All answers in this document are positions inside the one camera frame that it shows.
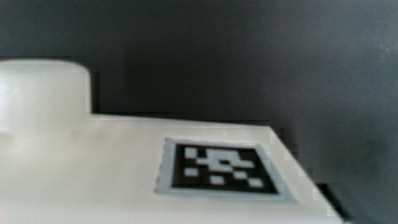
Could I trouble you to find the white front drawer box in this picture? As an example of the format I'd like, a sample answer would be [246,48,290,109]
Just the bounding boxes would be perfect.
[0,59,343,224]

